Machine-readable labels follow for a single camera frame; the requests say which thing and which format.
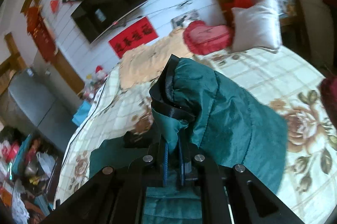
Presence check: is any photo leaning on wall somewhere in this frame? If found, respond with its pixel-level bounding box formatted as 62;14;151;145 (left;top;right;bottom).
171;9;200;29

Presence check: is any wall mounted black television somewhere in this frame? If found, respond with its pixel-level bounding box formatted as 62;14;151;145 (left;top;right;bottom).
71;0;148;43

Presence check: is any white satin pillow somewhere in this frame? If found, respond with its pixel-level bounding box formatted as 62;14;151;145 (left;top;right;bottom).
231;0;282;53

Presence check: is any floral checked bed quilt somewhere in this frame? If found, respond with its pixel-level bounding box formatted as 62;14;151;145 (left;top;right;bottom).
55;47;336;223

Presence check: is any red banner with black characters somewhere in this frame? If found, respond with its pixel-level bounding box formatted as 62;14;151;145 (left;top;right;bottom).
108;17;158;59

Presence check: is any plush doll with red hat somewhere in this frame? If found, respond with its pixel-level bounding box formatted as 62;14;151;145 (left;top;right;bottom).
95;65;108;82

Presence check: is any red ruffled heart pillow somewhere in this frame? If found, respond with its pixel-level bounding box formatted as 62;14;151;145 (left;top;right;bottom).
183;21;234;55

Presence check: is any wooden door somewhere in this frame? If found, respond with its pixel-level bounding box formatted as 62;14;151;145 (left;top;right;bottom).
21;0;84;94

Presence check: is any white plastic bag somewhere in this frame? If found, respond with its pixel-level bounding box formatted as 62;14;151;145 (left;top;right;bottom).
37;152;55;178

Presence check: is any dark green quilted jacket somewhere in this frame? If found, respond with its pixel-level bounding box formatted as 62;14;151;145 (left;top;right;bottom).
86;56;296;223

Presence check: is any peach ruffled pillow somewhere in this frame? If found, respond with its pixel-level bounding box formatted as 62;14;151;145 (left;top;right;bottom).
119;28;193;89

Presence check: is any grey refrigerator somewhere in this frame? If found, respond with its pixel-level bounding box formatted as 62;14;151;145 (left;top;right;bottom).
3;69;76;153

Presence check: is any dark wooden side table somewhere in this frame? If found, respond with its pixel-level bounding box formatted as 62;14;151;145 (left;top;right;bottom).
24;137;62;215

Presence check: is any blue paper bag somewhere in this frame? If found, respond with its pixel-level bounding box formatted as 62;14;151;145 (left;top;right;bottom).
72;101;91;127

